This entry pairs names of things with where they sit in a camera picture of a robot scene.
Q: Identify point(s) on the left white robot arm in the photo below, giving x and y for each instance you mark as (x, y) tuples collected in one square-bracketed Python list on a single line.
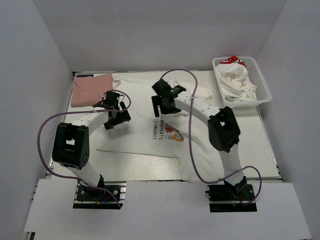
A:
[(71, 148)]

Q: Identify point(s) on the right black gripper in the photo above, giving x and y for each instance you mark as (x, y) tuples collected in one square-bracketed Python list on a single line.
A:
[(157, 101)]

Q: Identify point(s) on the folded pink t shirt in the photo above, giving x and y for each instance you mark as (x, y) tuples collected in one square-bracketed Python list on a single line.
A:
[(87, 91)]

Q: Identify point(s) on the white red print t shirt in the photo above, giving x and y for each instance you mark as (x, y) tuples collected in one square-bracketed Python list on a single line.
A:
[(234, 80)]

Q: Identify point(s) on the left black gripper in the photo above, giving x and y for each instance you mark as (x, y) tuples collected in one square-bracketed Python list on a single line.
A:
[(124, 115)]

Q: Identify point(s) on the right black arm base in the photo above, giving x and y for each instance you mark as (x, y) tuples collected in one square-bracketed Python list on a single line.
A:
[(222, 200)]

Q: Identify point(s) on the white plastic basket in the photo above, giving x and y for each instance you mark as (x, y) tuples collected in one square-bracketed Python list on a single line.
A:
[(255, 76)]

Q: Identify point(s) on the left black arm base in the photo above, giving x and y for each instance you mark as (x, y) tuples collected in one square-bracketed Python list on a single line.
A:
[(88, 198)]

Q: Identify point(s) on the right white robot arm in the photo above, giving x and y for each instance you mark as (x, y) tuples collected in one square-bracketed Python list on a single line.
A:
[(223, 129)]

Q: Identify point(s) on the white cartoon print t shirt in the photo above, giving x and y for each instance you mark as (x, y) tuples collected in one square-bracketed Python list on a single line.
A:
[(170, 136)]

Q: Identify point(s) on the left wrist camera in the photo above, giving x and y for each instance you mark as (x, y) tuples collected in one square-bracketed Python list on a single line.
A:
[(111, 98)]

